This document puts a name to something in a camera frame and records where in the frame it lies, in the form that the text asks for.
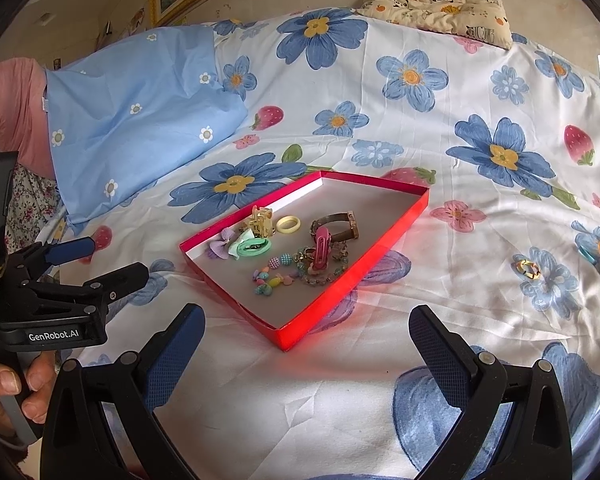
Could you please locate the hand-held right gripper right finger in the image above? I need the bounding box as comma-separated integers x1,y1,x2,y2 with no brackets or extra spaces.
408,304,576,480

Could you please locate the floral strawberry blanket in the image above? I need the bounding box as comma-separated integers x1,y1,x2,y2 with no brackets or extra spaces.
30,7,600,480

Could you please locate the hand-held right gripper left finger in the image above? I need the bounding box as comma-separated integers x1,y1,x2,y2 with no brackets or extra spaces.
42,302,207,480

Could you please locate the yellow hair claw clip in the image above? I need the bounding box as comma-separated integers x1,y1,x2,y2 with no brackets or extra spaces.
245,205,276,240

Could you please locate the mint green hair clip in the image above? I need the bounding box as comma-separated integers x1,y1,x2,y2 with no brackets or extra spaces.
230,227,273,262

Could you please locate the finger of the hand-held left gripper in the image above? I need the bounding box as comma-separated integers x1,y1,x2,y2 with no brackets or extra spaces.
22,261,151,313
7,237,97,283

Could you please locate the red shallow cardboard box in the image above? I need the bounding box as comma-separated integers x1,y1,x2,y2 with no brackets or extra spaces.
179,170,431,352

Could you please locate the person's left hand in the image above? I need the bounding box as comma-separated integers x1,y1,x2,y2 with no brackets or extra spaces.
0,352,58,426

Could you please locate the purple hair bow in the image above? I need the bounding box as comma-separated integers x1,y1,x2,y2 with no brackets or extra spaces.
207,227,241,261

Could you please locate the light blue pillow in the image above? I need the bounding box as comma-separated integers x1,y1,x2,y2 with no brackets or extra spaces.
45,25,248,226

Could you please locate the brown cuff bracelet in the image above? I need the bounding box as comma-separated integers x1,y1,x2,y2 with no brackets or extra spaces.
310,211,360,243

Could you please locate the floral bed sheet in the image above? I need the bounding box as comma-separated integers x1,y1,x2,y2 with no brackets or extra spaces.
5,165,66,253

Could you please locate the colourful hair tie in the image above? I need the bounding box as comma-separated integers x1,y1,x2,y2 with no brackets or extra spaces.
514,257,542,281

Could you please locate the colourful bead string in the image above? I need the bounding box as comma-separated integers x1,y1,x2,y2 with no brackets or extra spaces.
250,255,301,297

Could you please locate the pink pillow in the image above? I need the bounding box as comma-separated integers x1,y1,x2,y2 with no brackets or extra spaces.
0,57,56,181

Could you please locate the pink hair clip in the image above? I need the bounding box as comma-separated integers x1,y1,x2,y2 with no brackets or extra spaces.
312,226,332,272

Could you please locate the panda print pillow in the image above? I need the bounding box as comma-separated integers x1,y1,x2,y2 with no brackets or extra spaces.
356,0,513,51

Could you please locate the pastel beaded bracelet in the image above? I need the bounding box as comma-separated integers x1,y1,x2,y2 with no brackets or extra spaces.
294,240,351,286

